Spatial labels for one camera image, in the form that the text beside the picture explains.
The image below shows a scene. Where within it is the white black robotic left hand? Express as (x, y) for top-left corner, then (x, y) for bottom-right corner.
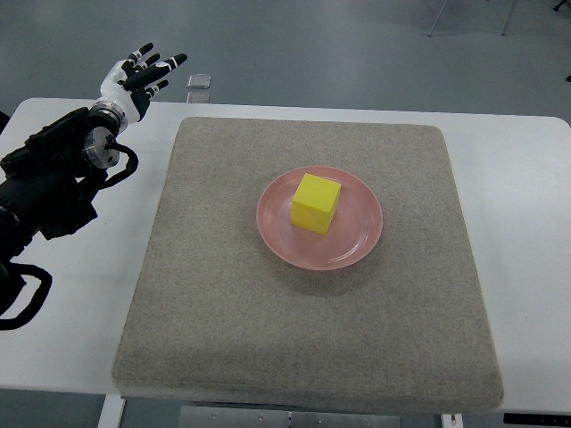
(90, 43), (187, 136)

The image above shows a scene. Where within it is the yellow foam block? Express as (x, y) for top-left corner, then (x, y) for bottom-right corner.
(291, 173), (342, 235)

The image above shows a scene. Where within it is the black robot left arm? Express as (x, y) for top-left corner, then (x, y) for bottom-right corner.
(1, 106), (138, 264)

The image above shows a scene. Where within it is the pink plate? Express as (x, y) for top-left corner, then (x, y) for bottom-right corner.
(256, 166), (383, 271)

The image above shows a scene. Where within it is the beige felt mat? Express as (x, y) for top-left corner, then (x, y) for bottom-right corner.
(112, 118), (503, 414)

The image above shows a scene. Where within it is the white table leg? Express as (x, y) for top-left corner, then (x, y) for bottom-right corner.
(97, 395), (126, 428)

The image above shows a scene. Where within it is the black looped cable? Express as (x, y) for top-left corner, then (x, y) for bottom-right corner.
(0, 262), (54, 332)

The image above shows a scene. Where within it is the grey metal base plate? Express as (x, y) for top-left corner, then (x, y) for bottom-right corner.
(178, 406), (401, 428)

